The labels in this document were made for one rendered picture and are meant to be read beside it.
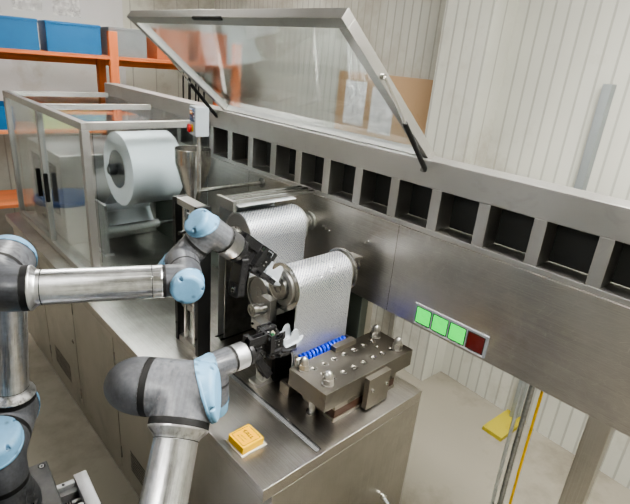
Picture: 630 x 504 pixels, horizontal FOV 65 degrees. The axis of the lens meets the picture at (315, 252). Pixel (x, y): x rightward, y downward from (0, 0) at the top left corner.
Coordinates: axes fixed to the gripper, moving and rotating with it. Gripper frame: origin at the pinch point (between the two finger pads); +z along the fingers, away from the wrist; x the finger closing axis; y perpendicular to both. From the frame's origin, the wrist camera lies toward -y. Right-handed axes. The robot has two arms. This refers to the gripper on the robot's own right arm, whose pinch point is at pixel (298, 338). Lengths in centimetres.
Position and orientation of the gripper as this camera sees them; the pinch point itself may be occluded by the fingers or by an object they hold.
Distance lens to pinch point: 154.1
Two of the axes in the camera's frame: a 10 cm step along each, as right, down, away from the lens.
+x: -6.7, -3.2, 6.6
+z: 7.3, -1.9, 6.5
